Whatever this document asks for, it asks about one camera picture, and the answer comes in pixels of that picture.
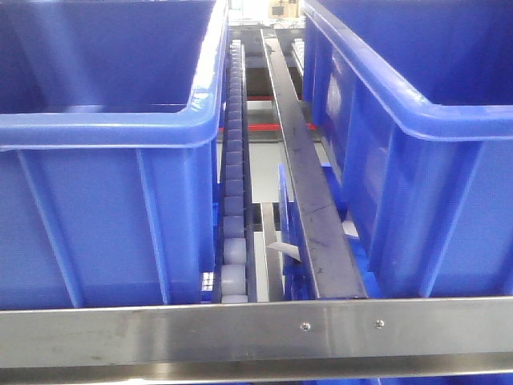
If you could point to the right steel shelf rack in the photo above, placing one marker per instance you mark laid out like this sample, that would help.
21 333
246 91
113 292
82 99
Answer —
258 342

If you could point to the white roller conveyor track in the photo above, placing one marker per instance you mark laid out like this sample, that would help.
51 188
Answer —
235 270

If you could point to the blue bin left front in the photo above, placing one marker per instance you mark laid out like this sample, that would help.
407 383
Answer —
109 117

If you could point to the blue bin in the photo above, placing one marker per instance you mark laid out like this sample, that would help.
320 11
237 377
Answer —
414 102
109 117

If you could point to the blue bin middle front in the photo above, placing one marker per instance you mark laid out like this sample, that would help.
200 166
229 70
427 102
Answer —
414 102

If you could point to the dark steel divider rail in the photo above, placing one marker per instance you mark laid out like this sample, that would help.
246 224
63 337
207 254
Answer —
324 250

